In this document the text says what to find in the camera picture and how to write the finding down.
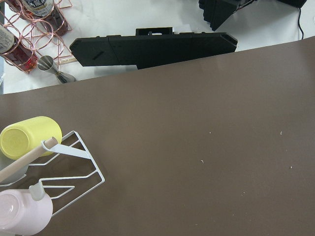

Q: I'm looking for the white cup rack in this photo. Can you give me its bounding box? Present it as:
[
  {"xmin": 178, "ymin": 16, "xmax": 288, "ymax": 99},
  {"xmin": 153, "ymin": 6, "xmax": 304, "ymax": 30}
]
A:
[{"xmin": 0, "ymin": 131, "xmax": 105, "ymax": 216}]

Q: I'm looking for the yellow cup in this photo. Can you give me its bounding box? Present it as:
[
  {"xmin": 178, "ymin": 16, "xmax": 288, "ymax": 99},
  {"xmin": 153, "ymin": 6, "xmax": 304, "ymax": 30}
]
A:
[{"xmin": 0, "ymin": 116, "xmax": 63, "ymax": 160}]

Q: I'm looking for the pink cup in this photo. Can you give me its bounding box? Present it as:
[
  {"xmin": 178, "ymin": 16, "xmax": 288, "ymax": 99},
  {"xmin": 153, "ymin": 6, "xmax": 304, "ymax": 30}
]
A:
[{"xmin": 0, "ymin": 189, "xmax": 53, "ymax": 236}]

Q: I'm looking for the long black box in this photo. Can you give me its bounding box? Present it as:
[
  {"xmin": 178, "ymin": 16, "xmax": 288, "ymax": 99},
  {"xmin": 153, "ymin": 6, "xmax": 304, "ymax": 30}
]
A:
[{"xmin": 70, "ymin": 27, "xmax": 238, "ymax": 69}]

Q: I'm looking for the steel jigger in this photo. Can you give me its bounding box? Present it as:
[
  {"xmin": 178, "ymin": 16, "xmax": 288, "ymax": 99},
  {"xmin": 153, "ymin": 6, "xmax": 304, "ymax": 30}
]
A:
[{"xmin": 37, "ymin": 56, "xmax": 76, "ymax": 84}]

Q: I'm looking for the copper wire bottle rack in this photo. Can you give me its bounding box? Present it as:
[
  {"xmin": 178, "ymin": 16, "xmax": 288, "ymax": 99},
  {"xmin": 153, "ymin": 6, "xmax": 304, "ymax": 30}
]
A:
[{"xmin": 0, "ymin": 0, "xmax": 73, "ymax": 73}]

